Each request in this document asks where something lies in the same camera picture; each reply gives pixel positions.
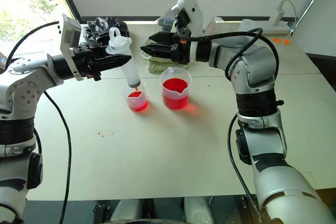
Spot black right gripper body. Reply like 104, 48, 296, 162
171, 9, 192, 66

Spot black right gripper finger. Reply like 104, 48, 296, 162
140, 42, 174, 61
149, 31, 175, 44

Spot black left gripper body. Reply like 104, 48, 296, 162
72, 42, 103, 82

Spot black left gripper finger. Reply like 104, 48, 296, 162
91, 53, 132, 74
90, 40, 111, 55

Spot clear plastic syringe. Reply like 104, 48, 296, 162
105, 27, 143, 90

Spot small beaker red liquid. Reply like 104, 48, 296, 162
121, 80, 151, 113

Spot large beaker red liquid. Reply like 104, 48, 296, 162
160, 67, 193, 110

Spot empty clear plastic cup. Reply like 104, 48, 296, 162
238, 18, 264, 35

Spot green towel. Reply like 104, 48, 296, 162
141, 24, 182, 74

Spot crumpled black plastic bag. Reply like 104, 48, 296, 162
82, 17, 130, 49

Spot clear bag with dark contents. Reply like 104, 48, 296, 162
156, 8, 224, 36

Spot orange crumbs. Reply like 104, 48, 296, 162
97, 122, 114, 137

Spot white power strip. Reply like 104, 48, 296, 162
261, 20, 292, 35

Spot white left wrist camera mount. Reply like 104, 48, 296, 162
59, 14, 85, 81

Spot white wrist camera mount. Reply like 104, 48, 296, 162
171, 0, 205, 62
59, 14, 85, 81

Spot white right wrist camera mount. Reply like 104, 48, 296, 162
171, 0, 205, 62

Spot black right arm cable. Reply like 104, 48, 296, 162
181, 27, 280, 217

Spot white plug with cable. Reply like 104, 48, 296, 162
270, 0, 299, 27

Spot black metal bracket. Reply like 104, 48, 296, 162
92, 202, 111, 221

